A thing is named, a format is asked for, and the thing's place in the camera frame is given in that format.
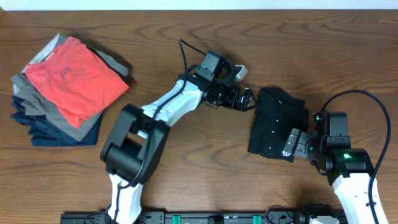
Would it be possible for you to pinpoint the black t-shirt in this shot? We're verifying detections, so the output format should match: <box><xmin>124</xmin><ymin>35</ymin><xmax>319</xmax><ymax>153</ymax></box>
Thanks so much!
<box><xmin>248</xmin><ymin>86</ymin><xmax>309</xmax><ymax>162</ymax></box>

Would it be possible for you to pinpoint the folded grey t-shirt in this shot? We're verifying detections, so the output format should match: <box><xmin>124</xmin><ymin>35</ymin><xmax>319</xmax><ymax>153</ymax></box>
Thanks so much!
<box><xmin>20</xmin><ymin>47</ymin><xmax>129</xmax><ymax>141</ymax></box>

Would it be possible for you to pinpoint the folded red t-shirt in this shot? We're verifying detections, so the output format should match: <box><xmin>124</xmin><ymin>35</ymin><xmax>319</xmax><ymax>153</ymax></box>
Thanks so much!
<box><xmin>25</xmin><ymin>37</ymin><xmax>129</xmax><ymax>128</ymax></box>

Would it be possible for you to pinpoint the folded light grey garment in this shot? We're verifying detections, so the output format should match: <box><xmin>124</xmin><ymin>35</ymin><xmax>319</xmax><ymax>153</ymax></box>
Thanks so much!
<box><xmin>12</xmin><ymin>33</ymin><xmax>68</xmax><ymax>97</ymax></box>

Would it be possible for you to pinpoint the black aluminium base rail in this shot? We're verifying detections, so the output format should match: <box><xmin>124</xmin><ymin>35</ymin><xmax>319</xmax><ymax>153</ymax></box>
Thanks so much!
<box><xmin>60</xmin><ymin>210</ymin><xmax>349</xmax><ymax>224</ymax></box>

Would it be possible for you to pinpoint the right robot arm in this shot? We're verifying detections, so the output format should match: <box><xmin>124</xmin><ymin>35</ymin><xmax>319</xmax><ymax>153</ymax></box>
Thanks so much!
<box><xmin>282</xmin><ymin>111</ymin><xmax>388</xmax><ymax>223</ymax></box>

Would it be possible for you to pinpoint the folded navy blue garment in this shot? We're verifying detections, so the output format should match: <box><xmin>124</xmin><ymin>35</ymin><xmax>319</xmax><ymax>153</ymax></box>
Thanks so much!
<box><xmin>11</xmin><ymin>96</ymin><xmax>102</xmax><ymax>147</ymax></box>

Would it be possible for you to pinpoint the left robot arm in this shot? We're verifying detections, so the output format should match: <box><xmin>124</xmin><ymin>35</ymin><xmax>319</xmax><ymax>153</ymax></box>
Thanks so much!
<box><xmin>100</xmin><ymin>50</ymin><xmax>256</xmax><ymax>223</ymax></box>

